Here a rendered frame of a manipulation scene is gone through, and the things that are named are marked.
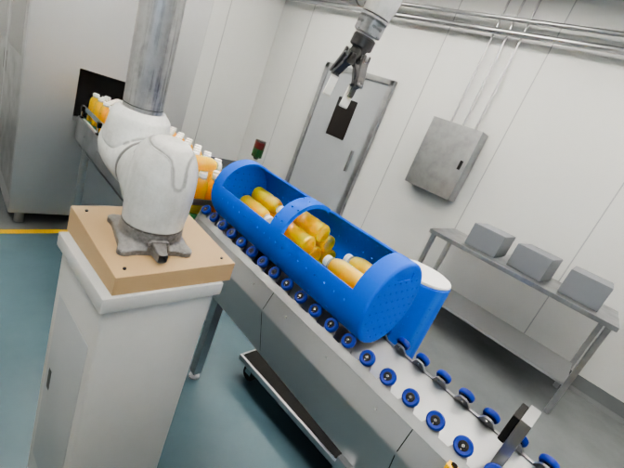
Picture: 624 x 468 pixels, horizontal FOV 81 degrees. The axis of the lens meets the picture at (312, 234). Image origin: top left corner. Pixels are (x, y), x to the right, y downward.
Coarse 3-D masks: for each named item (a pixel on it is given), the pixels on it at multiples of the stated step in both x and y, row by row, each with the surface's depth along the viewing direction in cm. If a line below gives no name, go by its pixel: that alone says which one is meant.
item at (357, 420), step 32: (256, 256) 144; (224, 288) 149; (256, 288) 132; (256, 320) 133; (288, 320) 120; (320, 320) 118; (288, 352) 121; (320, 352) 110; (352, 352) 108; (384, 352) 114; (288, 384) 127; (320, 384) 110; (352, 384) 102; (416, 384) 105; (320, 416) 116; (352, 416) 101; (384, 416) 95; (416, 416) 92; (448, 416) 97; (352, 448) 106; (384, 448) 94; (416, 448) 89; (480, 448) 90
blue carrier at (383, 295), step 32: (224, 192) 145; (288, 192) 156; (256, 224) 130; (288, 224) 122; (352, 224) 126; (288, 256) 119; (384, 256) 104; (320, 288) 109; (384, 288) 99; (416, 288) 115; (352, 320) 102; (384, 320) 110
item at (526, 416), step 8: (520, 408) 85; (528, 408) 87; (512, 416) 82; (520, 416) 82; (528, 416) 82; (536, 416) 83; (512, 424) 82; (520, 424) 80; (528, 424) 79; (504, 432) 83; (512, 432) 81; (520, 432) 80; (504, 440) 83; (512, 440) 81; (520, 440) 80; (504, 448) 82; (512, 448) 81; (496, 456) 83; (504, 456) 82
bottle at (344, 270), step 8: (328, 264) 117; (336, 264) 113; (344, 264) 112; (336, 272) 112; (344, 272) 110; (352, 272) 109; (360, 272) 110; (344, 280) 110; (352, 280) 108; (352, 288) 108
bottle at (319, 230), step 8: (304, 216) 130; (312, 216) 130; (296, 224) 132; (304, 224) 129; (312, 224) 127; (320, 224) 126; (312, 232) 126; (320, 232) 126; (328, 232) 128; (320, 240) 128
